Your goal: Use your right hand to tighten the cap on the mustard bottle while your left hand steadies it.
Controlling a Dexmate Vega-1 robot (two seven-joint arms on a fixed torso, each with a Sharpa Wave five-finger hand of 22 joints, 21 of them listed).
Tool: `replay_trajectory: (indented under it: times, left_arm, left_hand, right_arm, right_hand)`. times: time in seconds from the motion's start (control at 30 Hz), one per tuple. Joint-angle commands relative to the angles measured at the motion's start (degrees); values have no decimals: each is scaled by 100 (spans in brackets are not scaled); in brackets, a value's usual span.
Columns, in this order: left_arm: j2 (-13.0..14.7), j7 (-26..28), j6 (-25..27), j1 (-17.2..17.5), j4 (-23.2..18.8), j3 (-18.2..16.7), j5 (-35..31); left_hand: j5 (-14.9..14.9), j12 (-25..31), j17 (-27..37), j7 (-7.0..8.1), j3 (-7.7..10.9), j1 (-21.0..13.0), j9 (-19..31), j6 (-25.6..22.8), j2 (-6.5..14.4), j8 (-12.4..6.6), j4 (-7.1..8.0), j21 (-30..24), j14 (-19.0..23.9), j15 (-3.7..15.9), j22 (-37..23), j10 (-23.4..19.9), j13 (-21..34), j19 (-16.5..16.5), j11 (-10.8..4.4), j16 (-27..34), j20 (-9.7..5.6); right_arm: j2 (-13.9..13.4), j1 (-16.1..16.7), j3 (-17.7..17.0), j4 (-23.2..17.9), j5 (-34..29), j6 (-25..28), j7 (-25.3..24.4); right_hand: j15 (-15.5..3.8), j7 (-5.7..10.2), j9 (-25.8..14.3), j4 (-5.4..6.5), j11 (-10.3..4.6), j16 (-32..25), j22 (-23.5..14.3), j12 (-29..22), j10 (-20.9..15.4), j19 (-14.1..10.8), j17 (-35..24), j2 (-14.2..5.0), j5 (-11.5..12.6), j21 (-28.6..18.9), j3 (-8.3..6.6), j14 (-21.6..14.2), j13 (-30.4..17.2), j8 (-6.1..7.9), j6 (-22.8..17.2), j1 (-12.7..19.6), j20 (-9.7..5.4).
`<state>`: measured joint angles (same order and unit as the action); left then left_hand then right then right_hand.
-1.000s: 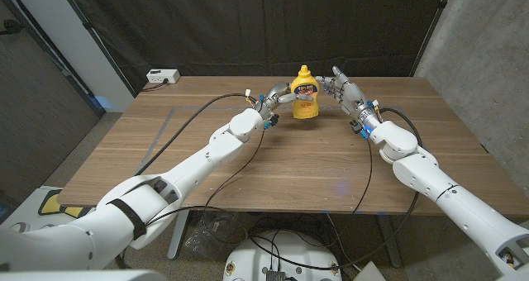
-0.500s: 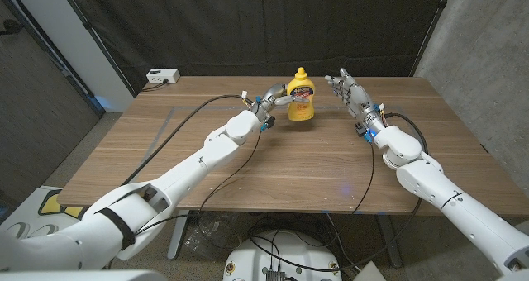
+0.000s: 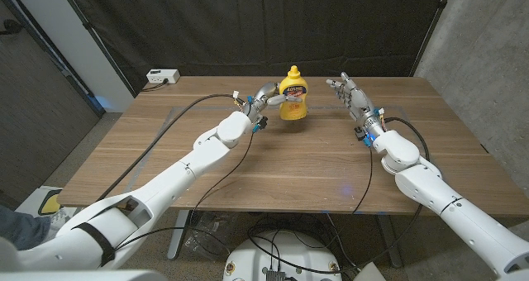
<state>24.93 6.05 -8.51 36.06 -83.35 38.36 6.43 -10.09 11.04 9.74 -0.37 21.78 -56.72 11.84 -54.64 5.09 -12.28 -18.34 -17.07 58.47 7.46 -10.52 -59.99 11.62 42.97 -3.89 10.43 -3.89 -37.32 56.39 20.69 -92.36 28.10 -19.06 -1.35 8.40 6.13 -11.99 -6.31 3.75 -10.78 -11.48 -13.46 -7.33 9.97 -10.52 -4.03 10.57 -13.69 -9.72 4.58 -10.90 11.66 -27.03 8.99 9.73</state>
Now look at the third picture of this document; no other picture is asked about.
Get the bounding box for black right wrist camera module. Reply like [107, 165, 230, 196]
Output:
[354, 126, 375, 149]

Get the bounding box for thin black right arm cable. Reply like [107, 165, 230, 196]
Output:
[350, 144, 374, 215]

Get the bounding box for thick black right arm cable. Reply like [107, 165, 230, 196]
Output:
[247, 116, 431, 276]

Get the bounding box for white board with yellow shape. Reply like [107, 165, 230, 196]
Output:
[16, 185, 79, 232]

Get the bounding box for yellow mustard bottle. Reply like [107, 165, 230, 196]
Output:
[279, 64, 309, 121]

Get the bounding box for black backdrop cloth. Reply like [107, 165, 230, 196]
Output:
[57, 0, 452, 97]

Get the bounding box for black backdrop stand pole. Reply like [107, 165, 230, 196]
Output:
[57, 0, 138, 97]
[410, 0, 455, 78]

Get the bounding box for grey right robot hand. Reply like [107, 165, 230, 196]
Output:
[325, 71, 385, 137]

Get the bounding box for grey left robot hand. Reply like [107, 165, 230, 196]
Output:
[241, 81, 303, 123]

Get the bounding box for grey white sneaker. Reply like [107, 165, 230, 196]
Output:
[41, 206, 78, 239]

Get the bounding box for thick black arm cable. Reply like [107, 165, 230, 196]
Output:
[247, 116, 431, 276]
[96, 93, 245, 202]

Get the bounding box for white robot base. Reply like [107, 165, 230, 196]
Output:
[222, 230, 343, 281]

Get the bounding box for black power strip cord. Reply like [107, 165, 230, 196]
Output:
[140, 79, 169, 93]

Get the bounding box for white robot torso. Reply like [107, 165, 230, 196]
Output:
[0, 269, 169, 281]

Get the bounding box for black left wrist camera module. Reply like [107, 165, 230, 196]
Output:
[251, 115, 269, 134]

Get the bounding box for white power strip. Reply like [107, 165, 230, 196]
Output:
[145, 69, 181, 85]

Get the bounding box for white plastic box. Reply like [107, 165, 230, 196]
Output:
[353, 261, 388, 281]

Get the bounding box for grey metal table leg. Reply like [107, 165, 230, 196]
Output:
[167, 209, 193, 260]
[374, 214, 404, 269]

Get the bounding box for clear plastic bag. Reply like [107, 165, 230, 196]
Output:
[183, 212, 233, 258]

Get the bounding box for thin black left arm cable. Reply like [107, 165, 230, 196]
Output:
[188, 130, 256, 232]

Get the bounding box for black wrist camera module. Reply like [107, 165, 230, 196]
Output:
[251, 115, 269, 134]
[354, 126, 375, 149]

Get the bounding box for person leg in jeans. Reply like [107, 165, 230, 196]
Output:
[0, 204, 53, 251]

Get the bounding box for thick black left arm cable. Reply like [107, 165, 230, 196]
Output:
[96, 93, 245, 202]

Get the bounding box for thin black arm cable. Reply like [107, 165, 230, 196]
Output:
[188, 130, 256, 232]
[350, 144, 374, 215]

